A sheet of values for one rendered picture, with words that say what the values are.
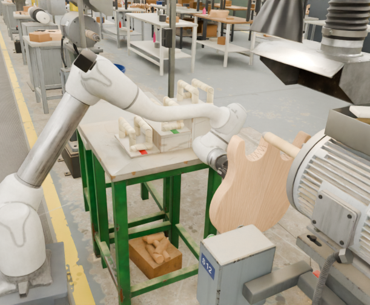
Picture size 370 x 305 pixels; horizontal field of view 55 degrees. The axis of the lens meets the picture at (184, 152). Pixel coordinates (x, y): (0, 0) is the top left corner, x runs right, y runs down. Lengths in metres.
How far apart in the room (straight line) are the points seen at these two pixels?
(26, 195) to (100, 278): 1.08
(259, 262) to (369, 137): 0.38
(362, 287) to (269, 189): 0.57
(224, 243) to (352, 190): 0.31
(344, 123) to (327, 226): 0.22
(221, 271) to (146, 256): 1.49
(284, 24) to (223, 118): 0.68
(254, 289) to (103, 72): 0.78
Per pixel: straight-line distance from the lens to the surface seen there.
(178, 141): 1.72
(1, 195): 1.47
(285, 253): 2.66
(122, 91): 1.23
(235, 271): 0.88
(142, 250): 2.36
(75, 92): 1.36
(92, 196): 2.23
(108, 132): 1.94
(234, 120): 1.52
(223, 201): 1.23
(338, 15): 0.99
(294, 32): 0.91
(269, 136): 1.12
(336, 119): 0.85
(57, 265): 1.48
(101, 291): 2.32
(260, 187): 1.31
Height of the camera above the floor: 1.69
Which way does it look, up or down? 26 degrees down
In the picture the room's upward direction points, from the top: 2 degrees clockwise
